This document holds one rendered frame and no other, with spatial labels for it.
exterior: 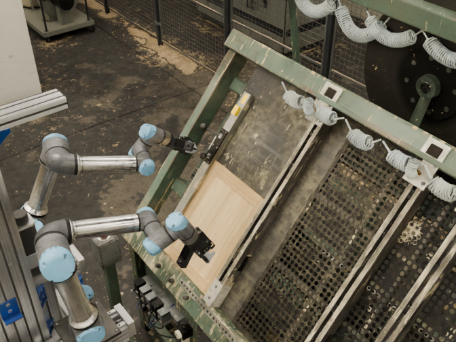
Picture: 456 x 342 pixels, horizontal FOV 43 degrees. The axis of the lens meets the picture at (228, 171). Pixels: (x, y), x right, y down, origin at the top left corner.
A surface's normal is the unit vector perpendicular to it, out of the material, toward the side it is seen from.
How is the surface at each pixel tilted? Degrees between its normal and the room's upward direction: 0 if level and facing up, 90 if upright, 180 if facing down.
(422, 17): 90
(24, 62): 90
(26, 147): 0
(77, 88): 0
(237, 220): 51
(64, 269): 83
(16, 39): 90
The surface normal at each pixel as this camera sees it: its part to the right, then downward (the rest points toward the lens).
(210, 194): -0.62, -0.22
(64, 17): 0.61, 0.47
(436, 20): -0.80, 0.36
